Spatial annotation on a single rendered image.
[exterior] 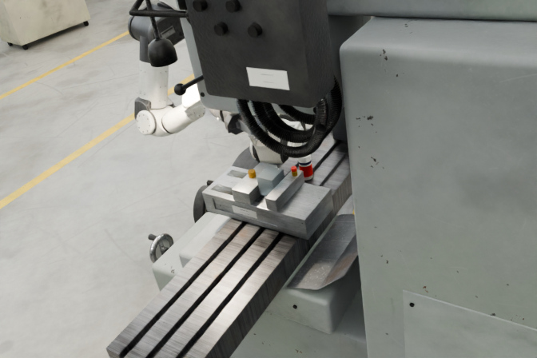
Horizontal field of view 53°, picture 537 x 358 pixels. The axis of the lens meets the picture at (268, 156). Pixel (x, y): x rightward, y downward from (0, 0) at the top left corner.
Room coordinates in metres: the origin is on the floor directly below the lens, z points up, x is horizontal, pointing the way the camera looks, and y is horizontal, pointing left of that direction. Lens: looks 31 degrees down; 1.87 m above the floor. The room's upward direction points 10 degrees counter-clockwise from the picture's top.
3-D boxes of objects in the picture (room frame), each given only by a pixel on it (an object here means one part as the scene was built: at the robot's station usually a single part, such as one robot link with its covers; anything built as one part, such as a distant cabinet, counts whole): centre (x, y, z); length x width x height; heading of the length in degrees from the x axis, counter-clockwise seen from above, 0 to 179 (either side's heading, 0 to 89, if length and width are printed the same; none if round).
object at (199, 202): (1.96, 0.30, 0.50); 0.20 x 0.05 x 0.20; 157
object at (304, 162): (1.41, -0.11, 0.99); 0.04 x 0.04 x 0.11
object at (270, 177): (1.26, 0.00, 1.04); 0.06 x 0.05 x 0.06; 142
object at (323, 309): (1.24, 0.02, 0.79); 0.50 x 0.35 x 0.12; 53
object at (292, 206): (1.28, 0.03, 0.99); 0.35 x 0.15 x 0.11; 52
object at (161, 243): (1.54, 0.42, 0.63); 0.16 x 0.12 x 0.12; 53
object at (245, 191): (1.29, 0.05, 1.02); 0.15 x 0.06 x 0.04; 142
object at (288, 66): (0.79, -0.02, 1.62); 0.20 x 0.09 x 0.21; 53
